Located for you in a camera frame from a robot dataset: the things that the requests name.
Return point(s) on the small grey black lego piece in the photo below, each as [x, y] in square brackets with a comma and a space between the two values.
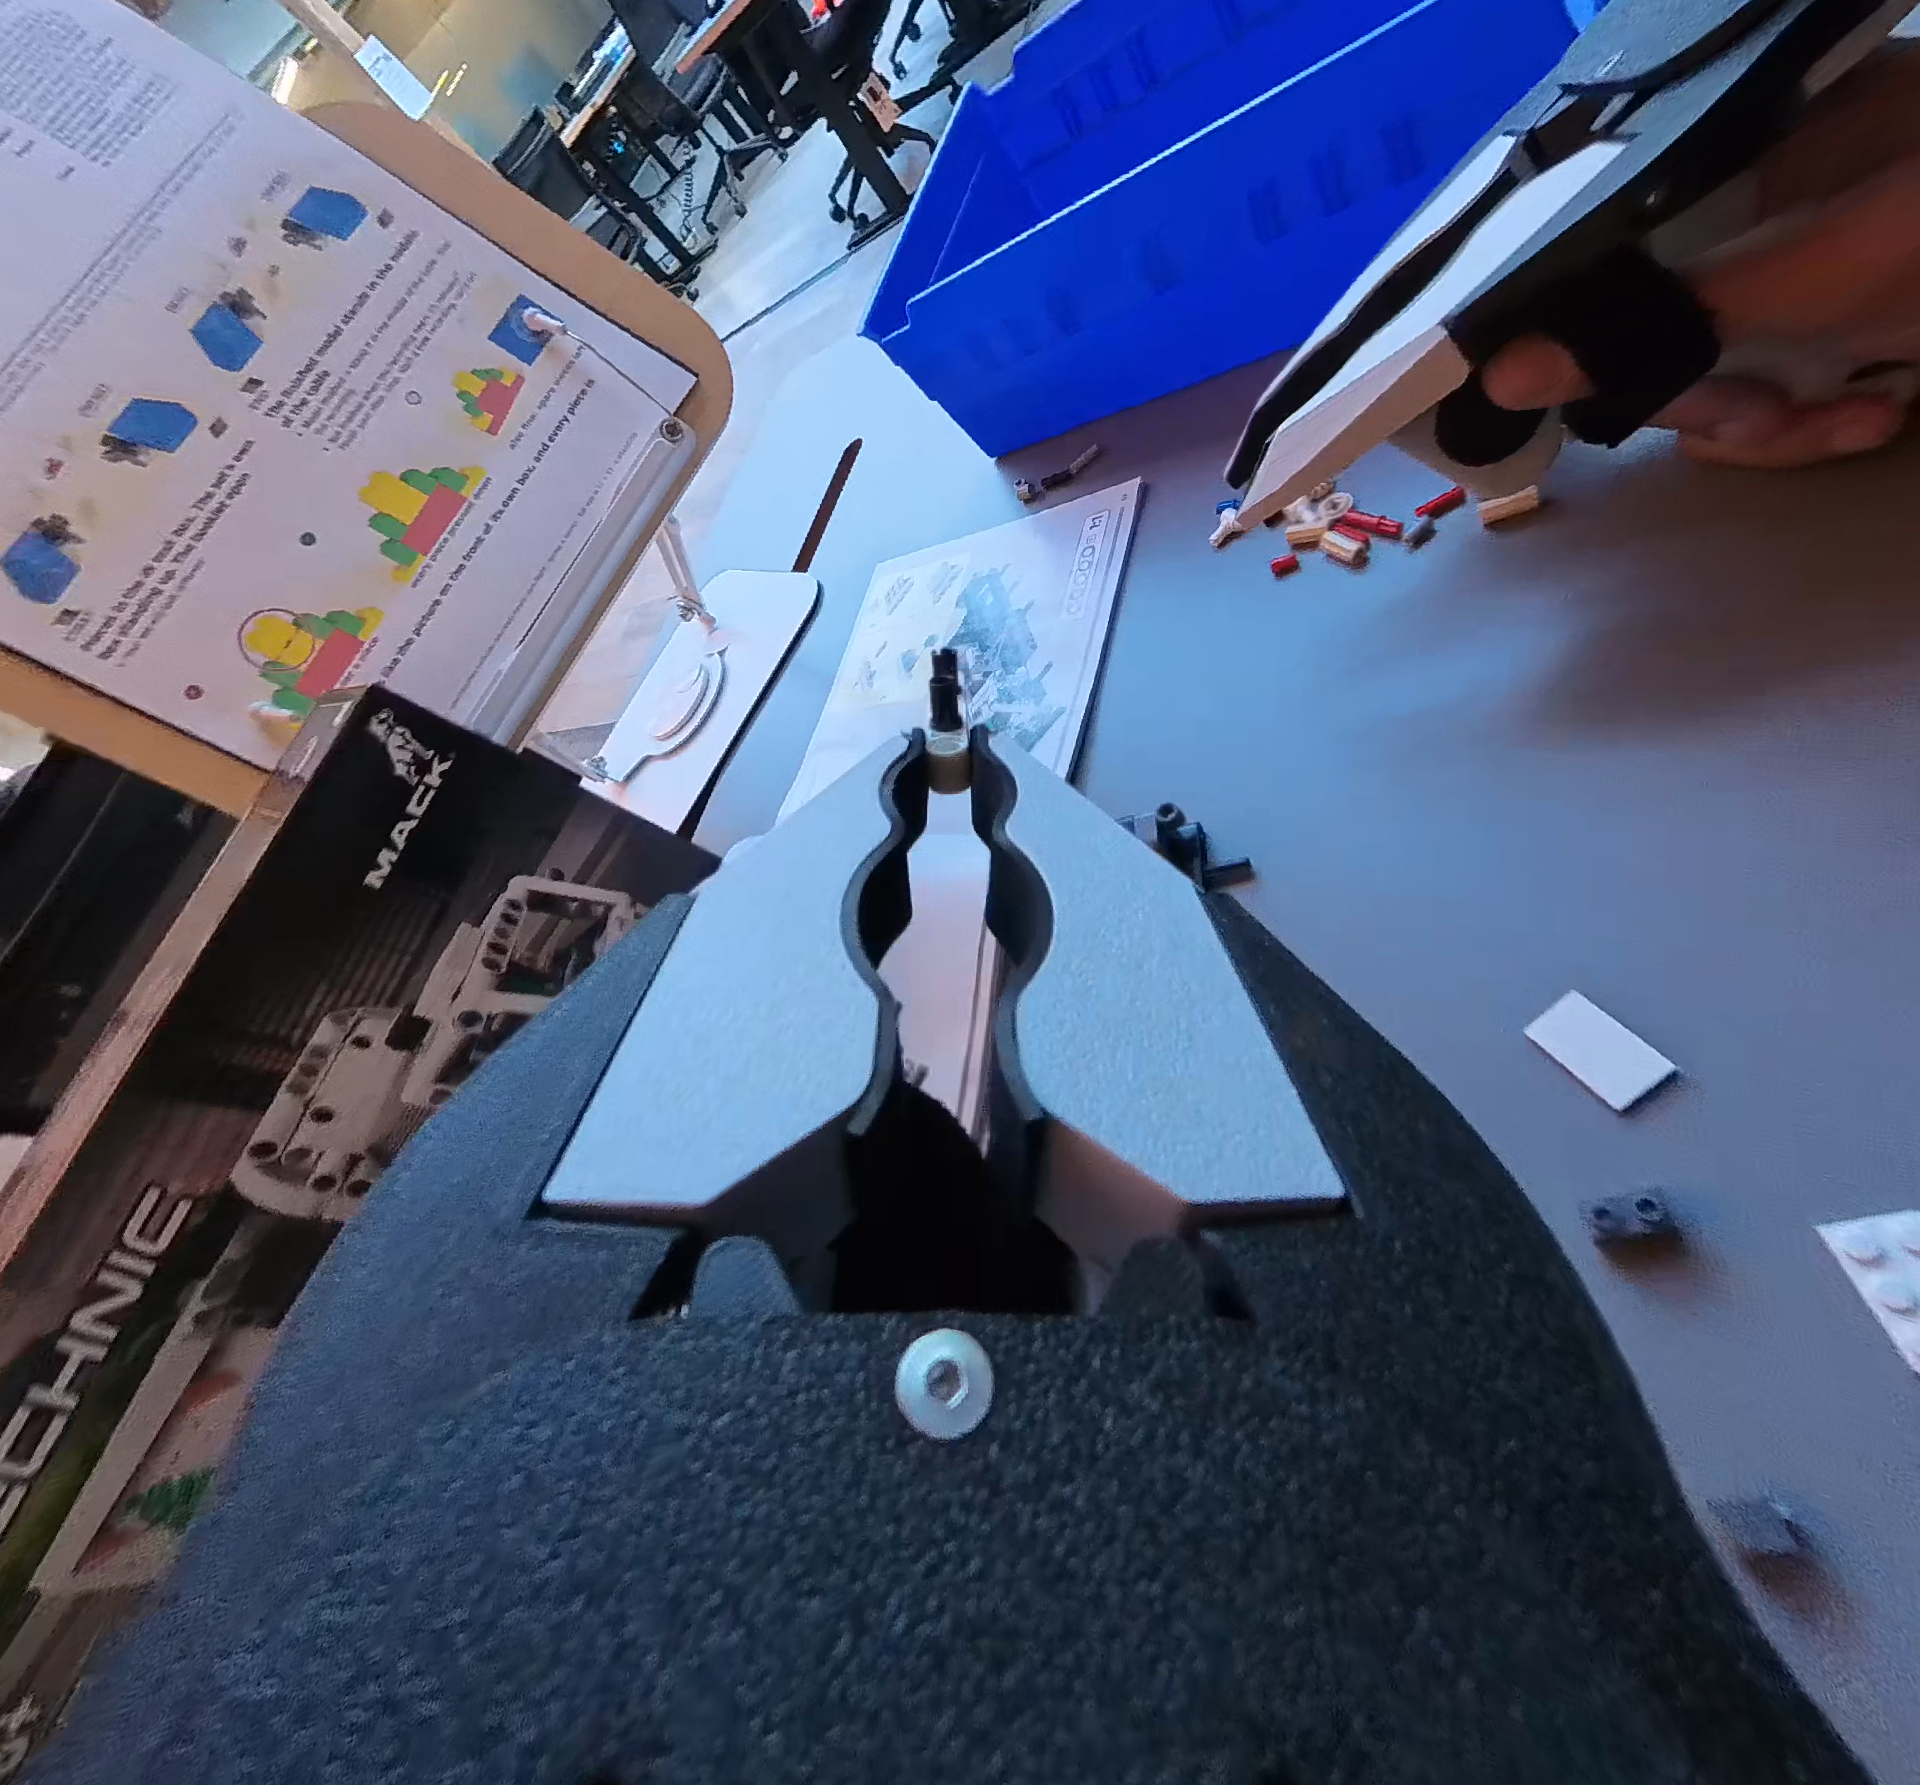
[1058, 473]

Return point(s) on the silver poster rail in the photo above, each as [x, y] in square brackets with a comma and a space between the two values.
[601, 570]

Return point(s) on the black office chair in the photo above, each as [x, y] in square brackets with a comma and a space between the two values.
[841, 60]

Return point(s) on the dark grey lego connector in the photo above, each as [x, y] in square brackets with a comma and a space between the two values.
[1193, 840]

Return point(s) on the white stand base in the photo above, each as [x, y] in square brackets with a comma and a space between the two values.
[751, 645]

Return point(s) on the white lego tile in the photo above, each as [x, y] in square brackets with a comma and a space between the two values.
[1598, 1051]

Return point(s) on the open lego instruction booklet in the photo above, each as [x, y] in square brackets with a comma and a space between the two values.
[1035, 585]

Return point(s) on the black lego pin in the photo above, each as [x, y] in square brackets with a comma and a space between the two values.
[945, 682]

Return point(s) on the dark grey lego plate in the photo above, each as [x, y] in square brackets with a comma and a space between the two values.
[1633, 1219]

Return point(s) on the lego set box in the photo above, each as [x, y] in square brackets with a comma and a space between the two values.
[225, 1064]

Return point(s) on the wooden top office desk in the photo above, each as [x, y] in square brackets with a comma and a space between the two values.
[751, 8]

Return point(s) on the white studded lego plate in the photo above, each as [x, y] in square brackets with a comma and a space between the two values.
[1874, 1283]

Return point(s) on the lego instruction poster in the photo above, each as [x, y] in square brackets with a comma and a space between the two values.
[301, 391]

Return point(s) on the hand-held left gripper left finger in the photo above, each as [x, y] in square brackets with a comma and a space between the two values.
[721, 1051]

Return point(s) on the person's right hand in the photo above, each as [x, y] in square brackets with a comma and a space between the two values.
[1830, 314]

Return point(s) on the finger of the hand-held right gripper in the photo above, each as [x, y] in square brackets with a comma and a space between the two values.
[1500, 255]

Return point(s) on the wooden sign board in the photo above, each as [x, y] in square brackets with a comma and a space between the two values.
[525, 236]

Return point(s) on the pile of red tan lego pins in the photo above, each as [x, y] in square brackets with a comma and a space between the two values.
[1334, 541]

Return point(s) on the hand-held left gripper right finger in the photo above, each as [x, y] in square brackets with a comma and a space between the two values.
[1184, 1051]

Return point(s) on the dark thin stick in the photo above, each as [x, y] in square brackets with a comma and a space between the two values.
[829, 503]

